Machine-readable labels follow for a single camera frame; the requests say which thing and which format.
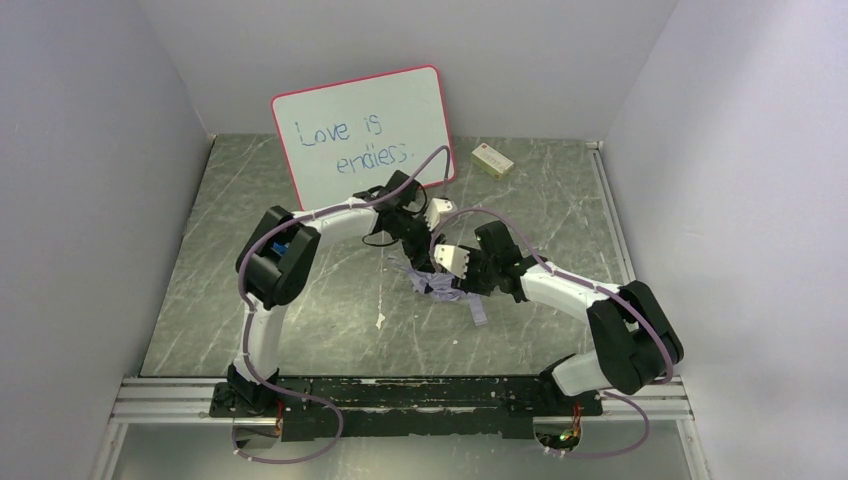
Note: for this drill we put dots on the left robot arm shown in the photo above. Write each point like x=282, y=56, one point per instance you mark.
x=396, y=209

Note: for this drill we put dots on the blue and black stapler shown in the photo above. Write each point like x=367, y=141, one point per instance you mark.
x=278, y=251

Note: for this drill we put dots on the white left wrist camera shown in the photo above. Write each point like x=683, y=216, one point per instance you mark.
x=436, y=211

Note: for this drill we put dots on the white and black folding umbrella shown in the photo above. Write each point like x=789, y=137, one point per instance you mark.
x=439, y=287

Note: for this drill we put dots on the aluminium frame rail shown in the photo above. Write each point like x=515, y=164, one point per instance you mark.
x=359, y=316

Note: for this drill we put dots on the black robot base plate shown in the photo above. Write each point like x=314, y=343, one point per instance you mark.
x=322, y=407

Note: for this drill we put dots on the small cream cardboard box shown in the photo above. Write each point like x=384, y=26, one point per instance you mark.
x=492, y=161

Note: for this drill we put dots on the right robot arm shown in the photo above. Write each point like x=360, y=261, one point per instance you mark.
x=634, y=342

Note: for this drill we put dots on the red framed whiteboard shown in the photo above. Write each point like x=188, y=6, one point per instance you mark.
x=346, y=137

